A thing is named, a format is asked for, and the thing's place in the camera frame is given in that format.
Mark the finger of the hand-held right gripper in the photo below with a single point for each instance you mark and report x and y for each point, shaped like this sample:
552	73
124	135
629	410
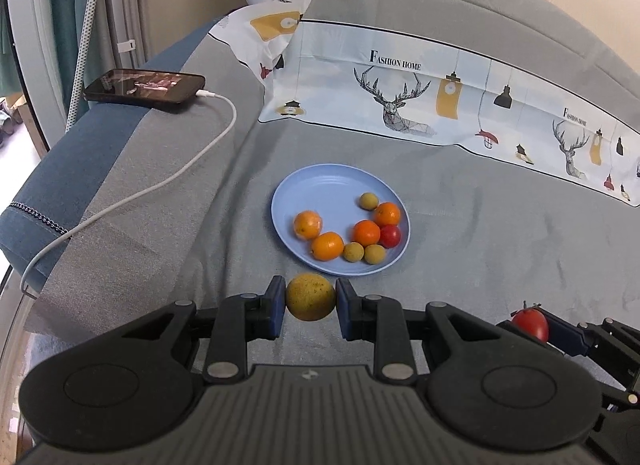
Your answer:
565	335
504	326

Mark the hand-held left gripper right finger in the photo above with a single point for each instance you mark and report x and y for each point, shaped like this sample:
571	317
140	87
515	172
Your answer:
345	310

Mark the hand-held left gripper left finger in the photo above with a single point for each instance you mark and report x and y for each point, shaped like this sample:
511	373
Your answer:
275	307

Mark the red cherry tomato with stem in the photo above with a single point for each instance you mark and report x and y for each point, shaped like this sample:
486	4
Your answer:
530	323

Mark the small green fruit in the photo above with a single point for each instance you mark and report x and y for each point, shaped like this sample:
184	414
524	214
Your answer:
353	251
369	201
374	253
310	297

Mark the shiny small orange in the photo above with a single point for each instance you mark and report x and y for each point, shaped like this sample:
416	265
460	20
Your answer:
307	224

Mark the blue plate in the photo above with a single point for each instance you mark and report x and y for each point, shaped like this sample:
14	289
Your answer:
330	195

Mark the grey quilt with deer print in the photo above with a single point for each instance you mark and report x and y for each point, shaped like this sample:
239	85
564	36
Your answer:
340	75

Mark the black smartphone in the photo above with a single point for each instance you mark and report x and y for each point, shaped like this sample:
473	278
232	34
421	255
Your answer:
185	90

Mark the printed white pillow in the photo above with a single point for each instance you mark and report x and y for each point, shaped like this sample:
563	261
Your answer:
270	25

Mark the white tag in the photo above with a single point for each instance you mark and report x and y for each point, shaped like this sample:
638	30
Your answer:
125	45

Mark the grey shoe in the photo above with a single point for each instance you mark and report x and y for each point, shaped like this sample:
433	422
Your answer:
6	120

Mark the dotted pole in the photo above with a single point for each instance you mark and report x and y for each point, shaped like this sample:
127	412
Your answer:
90	20

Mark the teal curtain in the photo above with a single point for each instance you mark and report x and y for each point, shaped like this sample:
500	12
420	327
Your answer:
65	20

